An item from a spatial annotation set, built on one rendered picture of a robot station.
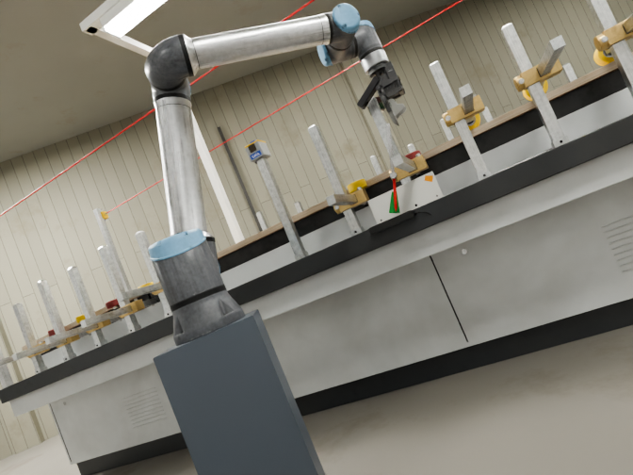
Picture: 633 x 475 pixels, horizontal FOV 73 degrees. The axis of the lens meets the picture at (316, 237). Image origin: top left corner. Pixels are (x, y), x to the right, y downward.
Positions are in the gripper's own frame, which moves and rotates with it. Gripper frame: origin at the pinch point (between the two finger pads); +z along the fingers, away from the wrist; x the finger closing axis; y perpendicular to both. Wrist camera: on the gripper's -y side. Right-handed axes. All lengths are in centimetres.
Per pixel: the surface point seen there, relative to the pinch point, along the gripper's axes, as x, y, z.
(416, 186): 5.4, -2.4, 23.0
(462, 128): 6.1, 19.6, 11.4
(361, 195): 5.4, -22.7, 17.5
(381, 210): 5.4, -17.7, 26.0
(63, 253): 222, -446, -98
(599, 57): 26, 70, 7
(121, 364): 8, -172, 43
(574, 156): 4, 46, 35
